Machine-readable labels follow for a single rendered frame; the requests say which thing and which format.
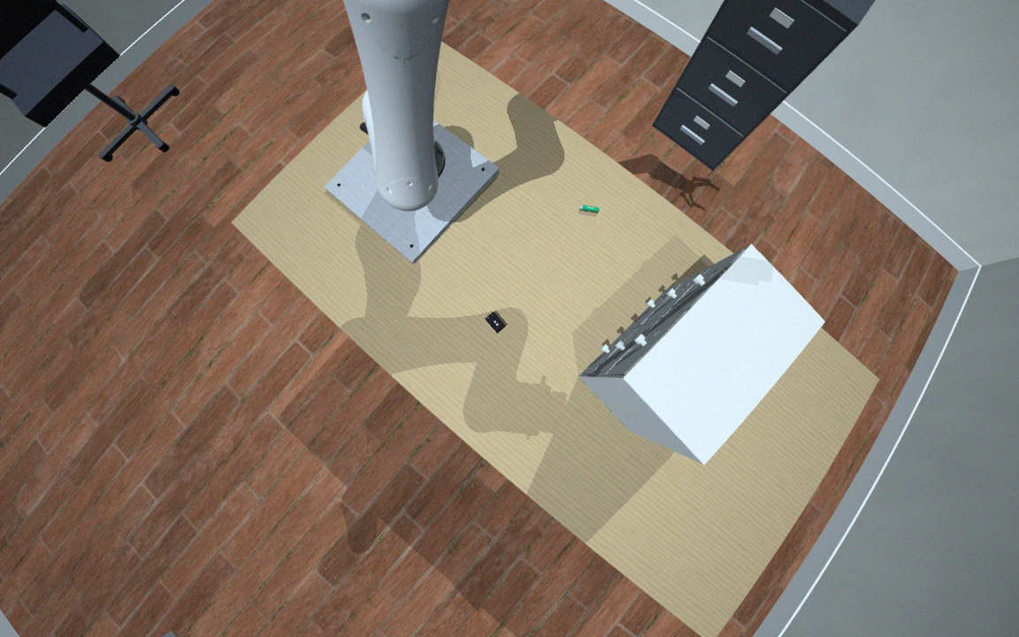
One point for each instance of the white chest of drawers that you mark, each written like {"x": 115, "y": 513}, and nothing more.
{"x": 699, "y": 382}

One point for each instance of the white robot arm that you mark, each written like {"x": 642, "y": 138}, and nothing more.
{"x": 398, "y": 42}

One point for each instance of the grey drawer front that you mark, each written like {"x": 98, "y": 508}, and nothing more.
{"x": 702, "y": 285}
{"x": 646, "y": 343}
{"x": 670, "y": 302}
{"x": 622, "y": 349}
{"x": 653, "y": 306}
{"x": 608, "y": 351}

